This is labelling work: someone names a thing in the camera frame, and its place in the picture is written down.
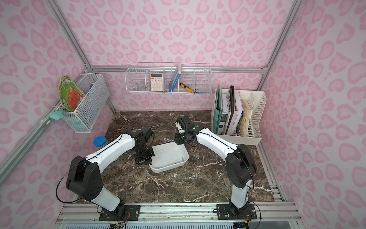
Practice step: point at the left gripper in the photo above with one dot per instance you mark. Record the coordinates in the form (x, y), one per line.
(144, 156)

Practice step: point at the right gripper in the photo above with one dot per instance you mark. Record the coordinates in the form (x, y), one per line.
(181, 139)

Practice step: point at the white plastic storage box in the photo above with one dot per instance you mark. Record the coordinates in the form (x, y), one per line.
(168, 156)

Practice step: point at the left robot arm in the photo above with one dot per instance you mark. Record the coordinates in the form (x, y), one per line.
(84, 177)

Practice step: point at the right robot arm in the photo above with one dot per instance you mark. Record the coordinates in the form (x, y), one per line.
(240, 165)

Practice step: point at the green folder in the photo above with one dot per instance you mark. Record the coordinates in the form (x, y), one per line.
(218, 111)

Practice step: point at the yellow utility knife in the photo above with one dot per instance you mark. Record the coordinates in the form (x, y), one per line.
(186, 88)

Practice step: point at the blue lid clear jar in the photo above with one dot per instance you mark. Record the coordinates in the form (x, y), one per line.
(100, 141)

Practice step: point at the pink white book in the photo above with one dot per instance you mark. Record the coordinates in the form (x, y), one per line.
(236, 114)

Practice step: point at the white desk file organizer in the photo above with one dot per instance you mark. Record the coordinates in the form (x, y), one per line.
(257, 100)

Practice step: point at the blue book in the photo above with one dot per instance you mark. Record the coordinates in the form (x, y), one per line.
(175, 78)

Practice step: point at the black binder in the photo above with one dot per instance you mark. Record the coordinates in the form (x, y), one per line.
(230, 107)

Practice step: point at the beige woven fan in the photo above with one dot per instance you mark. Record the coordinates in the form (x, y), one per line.
(246, 115)

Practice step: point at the white pink calculator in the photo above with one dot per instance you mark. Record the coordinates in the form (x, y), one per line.
(157, 82)

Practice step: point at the clear tape roll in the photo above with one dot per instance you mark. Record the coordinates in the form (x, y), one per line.
(141, 87)

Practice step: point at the white mesh side basket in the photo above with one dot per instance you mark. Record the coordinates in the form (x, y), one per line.
(83, 119)

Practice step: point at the teal rubber toy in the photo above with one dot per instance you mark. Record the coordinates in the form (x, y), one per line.
(57, 115)

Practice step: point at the green red circuit board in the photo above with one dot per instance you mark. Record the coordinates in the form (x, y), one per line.
(70, 94)

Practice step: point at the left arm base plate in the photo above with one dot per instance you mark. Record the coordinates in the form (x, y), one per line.
(125, 212)

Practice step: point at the white wire wall basket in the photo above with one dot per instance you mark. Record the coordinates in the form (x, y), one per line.
(195, 76)

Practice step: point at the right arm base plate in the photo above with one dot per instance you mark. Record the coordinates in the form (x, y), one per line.
(229, 211)

